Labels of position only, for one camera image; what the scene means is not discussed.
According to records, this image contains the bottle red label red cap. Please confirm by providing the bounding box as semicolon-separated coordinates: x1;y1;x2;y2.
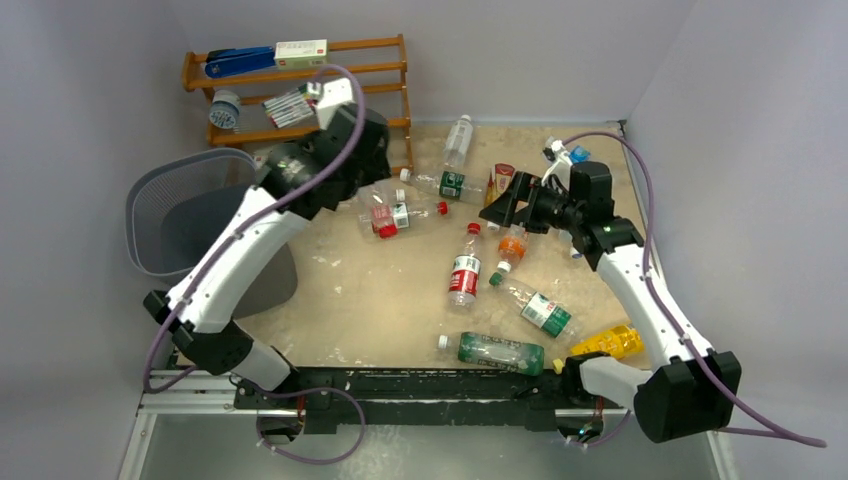
448;222;482;307

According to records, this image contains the clear unlabelled bottle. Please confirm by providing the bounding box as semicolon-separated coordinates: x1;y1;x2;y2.
357;184;406;208

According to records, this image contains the bottle red white label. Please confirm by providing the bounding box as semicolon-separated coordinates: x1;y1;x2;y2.
358;201;450;238

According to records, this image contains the green tea bottle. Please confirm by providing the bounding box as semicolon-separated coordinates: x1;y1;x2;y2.
437;331;545;377

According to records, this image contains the bottle red blue label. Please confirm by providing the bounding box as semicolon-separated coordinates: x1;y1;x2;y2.
372;218;398;239

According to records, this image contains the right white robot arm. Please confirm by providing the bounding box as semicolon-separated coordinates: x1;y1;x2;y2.
479;161;742;443

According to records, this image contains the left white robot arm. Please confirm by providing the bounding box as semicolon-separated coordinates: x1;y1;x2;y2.
143;104;392;409

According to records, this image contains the grey mesh waste bin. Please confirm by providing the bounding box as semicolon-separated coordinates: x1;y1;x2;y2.
125;147;282;324

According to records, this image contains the amber tea bottle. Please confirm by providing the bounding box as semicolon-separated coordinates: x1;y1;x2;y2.
483;163;516;207

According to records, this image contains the orange drink bottle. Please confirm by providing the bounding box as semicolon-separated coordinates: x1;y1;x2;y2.
497;225;529;274

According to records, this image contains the clear bottle green label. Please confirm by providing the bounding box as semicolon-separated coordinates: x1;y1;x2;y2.
399;168;486;206

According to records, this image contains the clear bottle blue label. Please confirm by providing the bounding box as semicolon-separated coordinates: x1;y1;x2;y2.
542;137;591;165

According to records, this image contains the pack of coloured markers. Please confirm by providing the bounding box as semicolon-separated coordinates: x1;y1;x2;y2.
261;82;323;129

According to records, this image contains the wooden slatted shelf rack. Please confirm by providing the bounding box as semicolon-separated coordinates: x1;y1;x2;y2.
181;34;414;176

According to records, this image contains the clear bottle white cap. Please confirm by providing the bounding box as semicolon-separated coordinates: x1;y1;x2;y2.
443;115;473;170

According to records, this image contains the bottle green cap green label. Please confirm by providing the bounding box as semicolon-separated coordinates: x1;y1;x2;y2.
489;272;581;342

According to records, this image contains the white and red box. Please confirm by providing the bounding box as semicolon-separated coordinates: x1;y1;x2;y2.
273;39;328;71

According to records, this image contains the blue stapler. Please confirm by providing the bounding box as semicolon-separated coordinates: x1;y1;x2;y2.
204;46;275;79

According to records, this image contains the yellow bottle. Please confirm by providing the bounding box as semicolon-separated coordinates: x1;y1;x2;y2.
567;324;645;360

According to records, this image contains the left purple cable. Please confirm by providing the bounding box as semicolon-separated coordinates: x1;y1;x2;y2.
142;64;367;395

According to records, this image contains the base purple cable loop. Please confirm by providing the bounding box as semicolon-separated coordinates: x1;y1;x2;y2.
254;387;369;465

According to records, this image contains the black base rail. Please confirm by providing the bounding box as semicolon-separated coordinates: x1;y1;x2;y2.
234;367;622;434

